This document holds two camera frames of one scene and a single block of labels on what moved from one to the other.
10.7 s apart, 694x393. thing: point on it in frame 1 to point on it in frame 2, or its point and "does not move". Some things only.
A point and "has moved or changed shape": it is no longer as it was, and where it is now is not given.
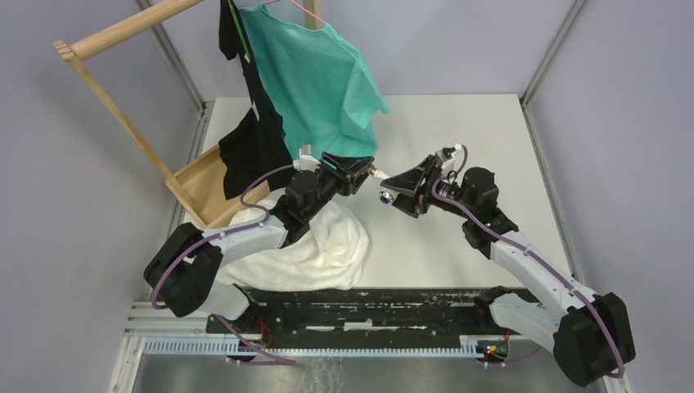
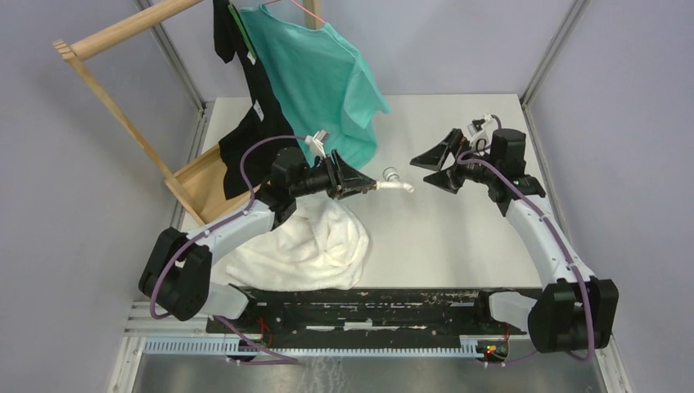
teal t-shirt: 326,100 does not move
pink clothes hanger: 305,10 does not move
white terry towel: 327,255 does not move
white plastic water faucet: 385,196 has moved or changed shape
